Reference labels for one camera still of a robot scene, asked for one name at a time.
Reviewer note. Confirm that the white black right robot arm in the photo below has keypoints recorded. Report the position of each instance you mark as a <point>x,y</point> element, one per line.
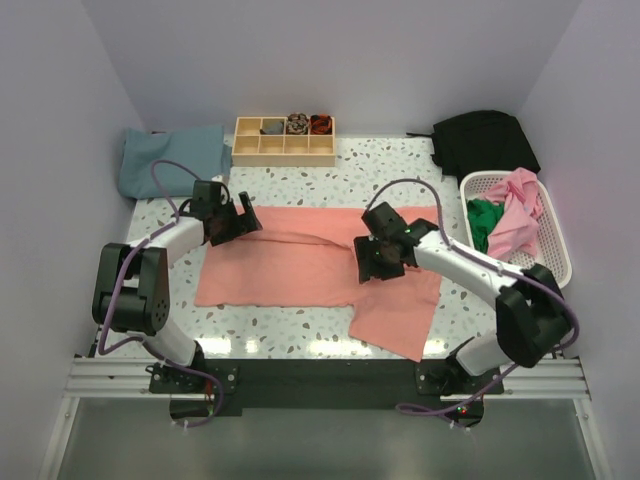
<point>530,312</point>

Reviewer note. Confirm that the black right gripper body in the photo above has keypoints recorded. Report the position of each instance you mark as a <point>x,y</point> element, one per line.
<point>379,247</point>

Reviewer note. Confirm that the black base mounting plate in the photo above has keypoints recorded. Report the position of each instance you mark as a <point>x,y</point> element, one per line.
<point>228,387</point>

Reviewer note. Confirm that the white plastic laundry basket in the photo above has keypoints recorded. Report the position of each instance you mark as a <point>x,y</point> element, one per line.
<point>550,244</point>

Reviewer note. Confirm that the wooden compartment tray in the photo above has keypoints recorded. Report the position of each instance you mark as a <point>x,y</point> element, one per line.
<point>251,149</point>

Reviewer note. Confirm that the light pink t shirt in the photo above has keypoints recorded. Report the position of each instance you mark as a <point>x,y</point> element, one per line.
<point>518,227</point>

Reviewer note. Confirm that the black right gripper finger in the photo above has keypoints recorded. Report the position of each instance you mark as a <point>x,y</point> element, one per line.
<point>382,273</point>
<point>362,246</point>

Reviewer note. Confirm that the black folded garment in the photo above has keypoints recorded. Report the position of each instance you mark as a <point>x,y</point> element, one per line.
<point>479,141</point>

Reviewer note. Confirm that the folded teal t shirt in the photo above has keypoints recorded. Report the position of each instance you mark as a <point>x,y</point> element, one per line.
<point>156,164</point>

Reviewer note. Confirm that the grey rolled sock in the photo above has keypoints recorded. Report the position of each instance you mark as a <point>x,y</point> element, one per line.
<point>272,126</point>

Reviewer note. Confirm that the salmon pink t shirt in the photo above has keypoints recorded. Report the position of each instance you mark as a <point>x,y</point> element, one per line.
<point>305,257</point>

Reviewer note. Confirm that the green t shirt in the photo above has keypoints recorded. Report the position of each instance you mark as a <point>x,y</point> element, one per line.
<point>483,216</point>

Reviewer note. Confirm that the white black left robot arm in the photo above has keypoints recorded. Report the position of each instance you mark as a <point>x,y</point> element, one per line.
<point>131,300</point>

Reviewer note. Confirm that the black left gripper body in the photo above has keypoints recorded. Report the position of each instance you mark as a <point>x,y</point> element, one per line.
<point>227,215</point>

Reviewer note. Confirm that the brown patterned rolled sock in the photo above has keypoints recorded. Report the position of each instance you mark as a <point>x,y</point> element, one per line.
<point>297,124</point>

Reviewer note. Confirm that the orange black rolled sock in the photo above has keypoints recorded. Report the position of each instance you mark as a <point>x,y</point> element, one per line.
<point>321,124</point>

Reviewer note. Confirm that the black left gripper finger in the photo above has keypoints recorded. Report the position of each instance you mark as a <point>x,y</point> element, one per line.
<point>239,230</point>
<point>248,217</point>

